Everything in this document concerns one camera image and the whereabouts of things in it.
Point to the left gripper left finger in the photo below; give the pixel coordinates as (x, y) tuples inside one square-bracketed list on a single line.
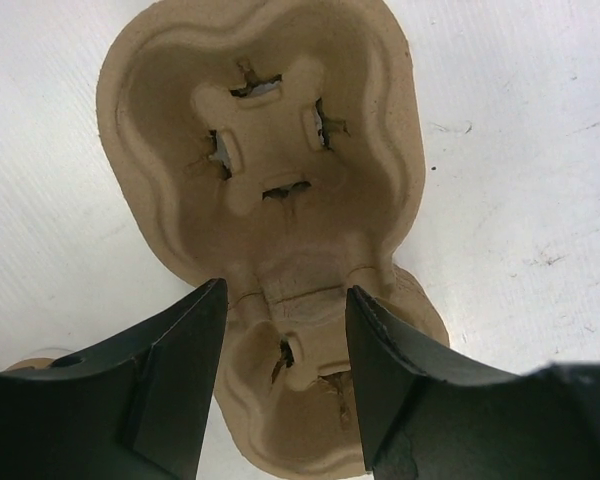
[(134, 406)]

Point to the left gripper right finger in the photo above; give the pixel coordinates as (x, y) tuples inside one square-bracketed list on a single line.
[(426, 411)]

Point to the brown cardboard cup carrier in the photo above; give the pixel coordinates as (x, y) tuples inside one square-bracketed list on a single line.
[(409, 300)]

